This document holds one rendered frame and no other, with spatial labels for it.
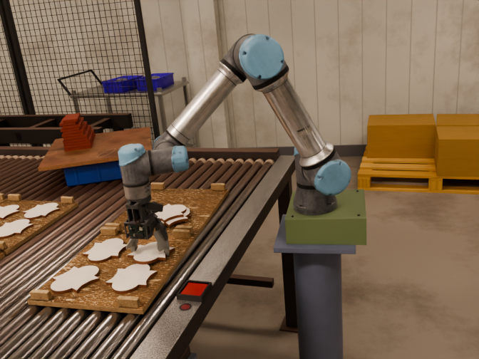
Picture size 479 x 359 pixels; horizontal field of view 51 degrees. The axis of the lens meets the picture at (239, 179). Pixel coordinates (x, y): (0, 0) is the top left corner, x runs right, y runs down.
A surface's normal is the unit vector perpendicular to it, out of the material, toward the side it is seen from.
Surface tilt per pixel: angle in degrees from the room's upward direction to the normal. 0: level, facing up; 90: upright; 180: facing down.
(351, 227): 90
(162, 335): 0
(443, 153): 90
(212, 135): 90
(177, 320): 0
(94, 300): 0
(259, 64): 82
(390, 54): 90
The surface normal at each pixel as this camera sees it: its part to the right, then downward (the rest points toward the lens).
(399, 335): -0.09, -0.93
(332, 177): 0.27, 0.40
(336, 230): -0.20, 0.36
